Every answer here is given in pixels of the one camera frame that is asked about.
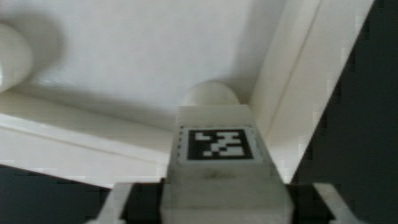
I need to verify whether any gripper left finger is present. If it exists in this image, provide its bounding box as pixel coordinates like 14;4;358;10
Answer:
85;182;163;224

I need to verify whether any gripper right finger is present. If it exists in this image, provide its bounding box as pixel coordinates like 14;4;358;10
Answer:
285;183;369;224

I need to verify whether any white table leg with tag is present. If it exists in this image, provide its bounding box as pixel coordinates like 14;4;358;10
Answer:
159;82;293;224

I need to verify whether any white square tabletop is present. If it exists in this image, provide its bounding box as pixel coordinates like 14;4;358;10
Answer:
0;0;374;187

